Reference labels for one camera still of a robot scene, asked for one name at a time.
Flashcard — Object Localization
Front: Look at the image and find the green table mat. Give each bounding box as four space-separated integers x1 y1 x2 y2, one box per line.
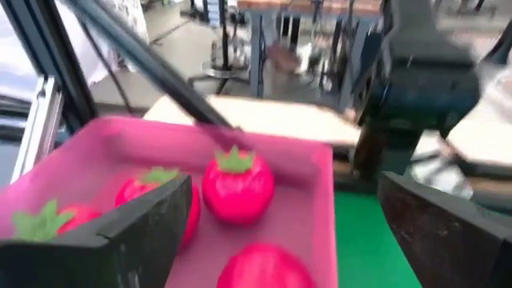
333 190 424 288

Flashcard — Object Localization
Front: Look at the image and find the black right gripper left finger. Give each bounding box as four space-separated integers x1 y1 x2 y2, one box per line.
0 174 194 288

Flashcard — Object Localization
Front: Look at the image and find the red toy tomato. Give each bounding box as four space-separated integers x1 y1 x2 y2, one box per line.
11 198 103 243
216 242 318 288
114 166 202 254
201 145 277 226

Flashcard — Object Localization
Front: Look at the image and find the pink plastic bin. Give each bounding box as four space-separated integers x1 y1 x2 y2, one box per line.
0 114 340 288

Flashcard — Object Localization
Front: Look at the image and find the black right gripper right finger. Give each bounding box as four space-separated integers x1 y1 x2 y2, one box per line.
377 171 512 288

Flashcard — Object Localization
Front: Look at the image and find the silver frame bracket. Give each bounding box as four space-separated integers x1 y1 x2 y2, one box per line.
10 75 65 185

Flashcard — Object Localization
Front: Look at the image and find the black metal table frame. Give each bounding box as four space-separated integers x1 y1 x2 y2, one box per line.
0 0 99 135

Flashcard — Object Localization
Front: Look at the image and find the black diagonal frame strut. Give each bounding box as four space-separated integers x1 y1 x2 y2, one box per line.
66 0 245 139

